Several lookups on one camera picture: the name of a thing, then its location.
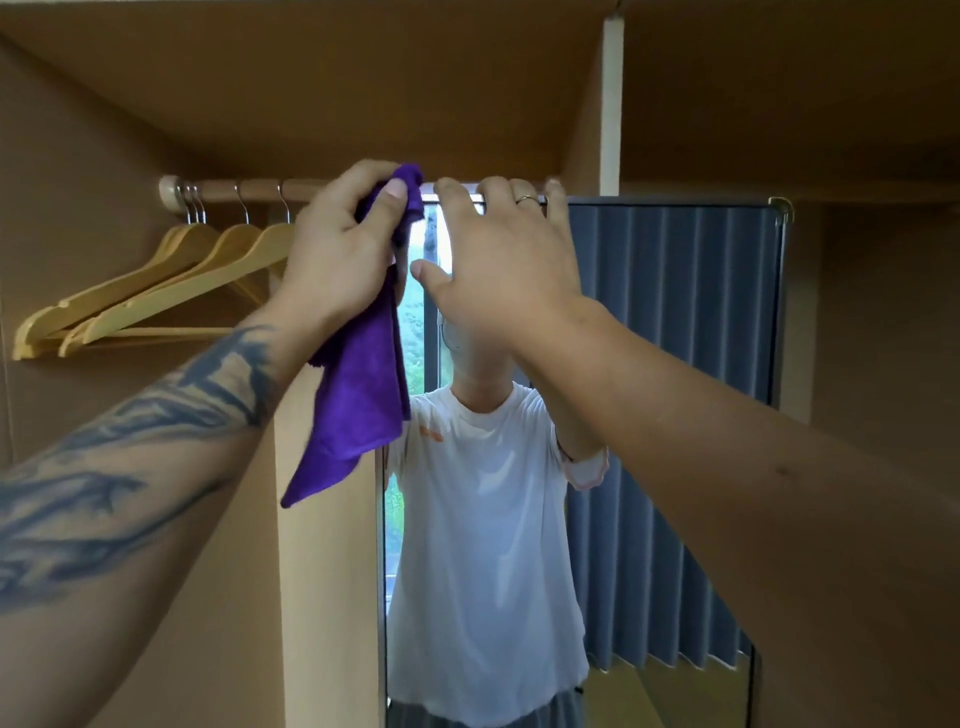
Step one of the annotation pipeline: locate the wooden hanging rod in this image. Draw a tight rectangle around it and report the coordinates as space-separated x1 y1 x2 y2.
157 173 331 215

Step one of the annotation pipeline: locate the pull-out wardrobe mirror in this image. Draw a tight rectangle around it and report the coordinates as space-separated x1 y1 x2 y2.
374 193 795 728

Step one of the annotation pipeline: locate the person's left forearm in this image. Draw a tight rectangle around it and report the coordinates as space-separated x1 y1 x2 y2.
0 307 301 728

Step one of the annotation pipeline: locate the purple cleaning cloth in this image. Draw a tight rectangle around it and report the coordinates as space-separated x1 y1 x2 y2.
281 163 427 510

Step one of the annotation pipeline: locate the person's right forearm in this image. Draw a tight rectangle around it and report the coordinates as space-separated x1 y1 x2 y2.
517 299 960 728

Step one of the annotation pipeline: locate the person's left hand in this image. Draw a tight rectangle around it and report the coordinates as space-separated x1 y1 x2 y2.
262 158 412 350

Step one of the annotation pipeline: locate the light wooden wardrobe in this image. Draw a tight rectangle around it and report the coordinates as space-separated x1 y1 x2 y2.
0 0 960 728

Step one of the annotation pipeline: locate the wooden clothes hanger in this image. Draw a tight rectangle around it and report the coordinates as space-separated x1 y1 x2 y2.
12 183 211 361
71 183 298 350
18 183 223 358
58 183 264 359

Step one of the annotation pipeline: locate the person's right hand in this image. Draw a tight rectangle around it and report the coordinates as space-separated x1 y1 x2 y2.
410 176 601 361

